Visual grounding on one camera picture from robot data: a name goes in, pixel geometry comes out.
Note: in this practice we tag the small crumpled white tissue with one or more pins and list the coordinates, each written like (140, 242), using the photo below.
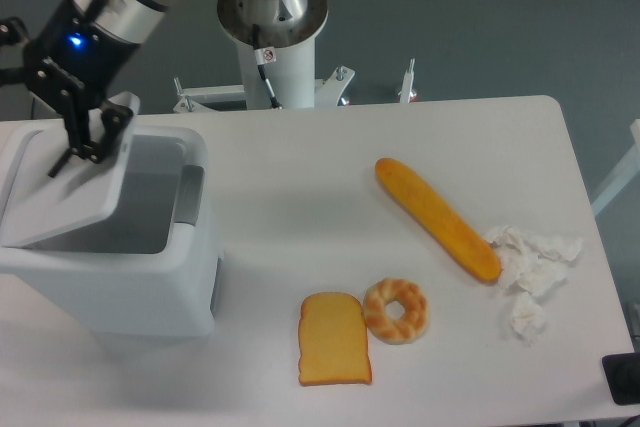
(527, 318)

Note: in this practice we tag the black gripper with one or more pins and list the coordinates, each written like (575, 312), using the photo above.
(73, 42)

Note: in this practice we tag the orange toast slice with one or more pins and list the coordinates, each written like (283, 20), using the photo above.
(333, 341)

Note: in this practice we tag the white table clamp post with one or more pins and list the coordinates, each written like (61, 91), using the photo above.
(407, 92)

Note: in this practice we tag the white trash can lid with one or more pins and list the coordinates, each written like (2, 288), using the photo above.
(36, 207)

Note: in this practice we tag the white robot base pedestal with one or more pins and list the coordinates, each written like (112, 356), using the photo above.
(275, 41)

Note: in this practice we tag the white trash can body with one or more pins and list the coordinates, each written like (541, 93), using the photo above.
(151, 267)

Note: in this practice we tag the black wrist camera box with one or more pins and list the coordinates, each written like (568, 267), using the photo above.
(14, 38)

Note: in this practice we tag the white frame bar right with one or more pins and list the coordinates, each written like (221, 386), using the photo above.
(625, 170)

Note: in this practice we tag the black device at edge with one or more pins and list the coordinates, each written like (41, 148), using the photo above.
(622, 375)

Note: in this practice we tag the long orange baguette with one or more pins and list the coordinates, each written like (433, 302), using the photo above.
(417, 197)

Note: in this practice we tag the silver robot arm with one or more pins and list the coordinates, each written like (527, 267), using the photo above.
(128, 20)

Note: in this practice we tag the braided ring bread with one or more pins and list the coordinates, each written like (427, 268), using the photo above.
(396, 311)

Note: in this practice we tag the large crumpled white tissue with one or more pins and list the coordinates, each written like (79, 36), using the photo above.
(531, 262)

